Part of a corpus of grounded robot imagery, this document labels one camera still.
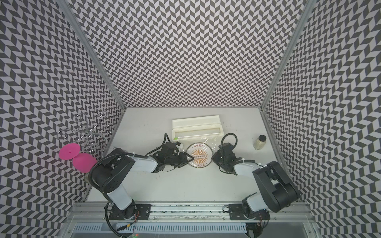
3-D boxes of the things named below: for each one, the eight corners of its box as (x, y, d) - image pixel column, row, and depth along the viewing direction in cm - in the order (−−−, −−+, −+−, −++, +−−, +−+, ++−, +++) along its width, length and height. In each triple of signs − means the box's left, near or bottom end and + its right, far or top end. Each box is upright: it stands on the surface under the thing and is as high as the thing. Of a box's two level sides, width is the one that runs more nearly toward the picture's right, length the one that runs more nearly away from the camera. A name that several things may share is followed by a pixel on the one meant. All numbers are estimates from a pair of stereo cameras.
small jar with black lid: (254, 151, 96) (259, 142, 88) (252, 143, 100) (257, 134, 92) (262, 151, 96) (268, 142, 88) (259, 143, 100) (265, 134, 92)
